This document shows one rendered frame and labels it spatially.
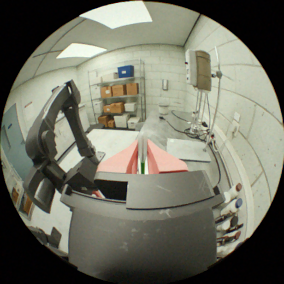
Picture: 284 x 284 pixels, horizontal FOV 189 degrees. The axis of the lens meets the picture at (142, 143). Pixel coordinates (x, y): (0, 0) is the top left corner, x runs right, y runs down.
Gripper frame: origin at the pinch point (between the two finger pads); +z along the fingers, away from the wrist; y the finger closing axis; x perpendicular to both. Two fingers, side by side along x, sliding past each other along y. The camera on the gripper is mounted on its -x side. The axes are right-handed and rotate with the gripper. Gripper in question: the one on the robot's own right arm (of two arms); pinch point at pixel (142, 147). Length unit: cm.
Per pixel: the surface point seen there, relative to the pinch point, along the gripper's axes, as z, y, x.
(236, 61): 31, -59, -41
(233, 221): -17.8, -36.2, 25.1
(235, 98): 34, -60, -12
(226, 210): -9.9, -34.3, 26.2
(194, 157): 27, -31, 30
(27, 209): -67, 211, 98
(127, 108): 227, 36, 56
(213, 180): 10.1, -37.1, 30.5
